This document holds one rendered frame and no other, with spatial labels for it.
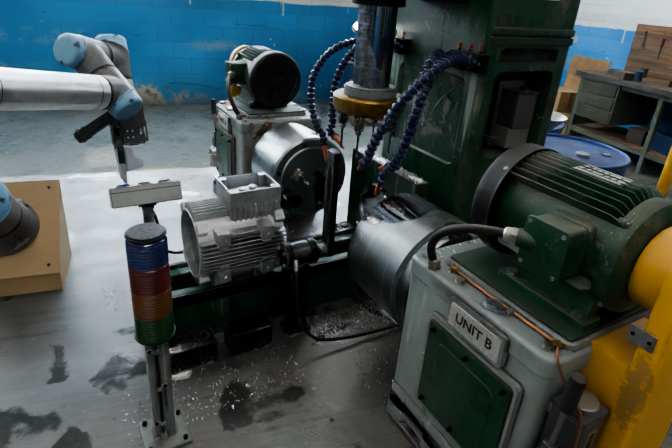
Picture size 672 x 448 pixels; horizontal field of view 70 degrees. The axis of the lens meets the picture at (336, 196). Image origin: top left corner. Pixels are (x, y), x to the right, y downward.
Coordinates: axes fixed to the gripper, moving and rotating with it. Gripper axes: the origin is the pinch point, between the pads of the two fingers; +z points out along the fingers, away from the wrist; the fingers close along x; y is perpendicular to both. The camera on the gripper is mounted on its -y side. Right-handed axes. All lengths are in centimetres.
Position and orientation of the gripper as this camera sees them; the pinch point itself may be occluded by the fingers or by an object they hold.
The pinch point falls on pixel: (122, 178)
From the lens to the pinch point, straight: 134.0
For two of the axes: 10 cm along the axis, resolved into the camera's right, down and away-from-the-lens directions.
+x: -4.8, -0.1, 8.8
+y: 8.7, -1.4, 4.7
